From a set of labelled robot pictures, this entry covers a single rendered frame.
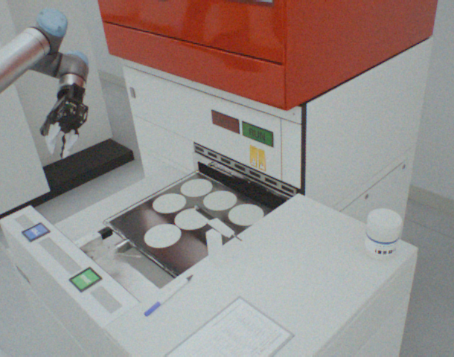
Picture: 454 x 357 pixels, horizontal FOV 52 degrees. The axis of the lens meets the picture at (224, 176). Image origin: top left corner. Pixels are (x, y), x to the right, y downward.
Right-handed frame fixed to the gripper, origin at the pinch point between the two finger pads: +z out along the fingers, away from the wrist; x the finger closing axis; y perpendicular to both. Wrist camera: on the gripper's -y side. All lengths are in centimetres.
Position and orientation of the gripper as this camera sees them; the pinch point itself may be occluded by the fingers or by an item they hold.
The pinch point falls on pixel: (56, 153)
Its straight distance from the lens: 129.2
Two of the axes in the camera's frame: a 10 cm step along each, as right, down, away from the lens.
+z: 0.6, 8.1, -5.8
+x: 7.2, 3.7, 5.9
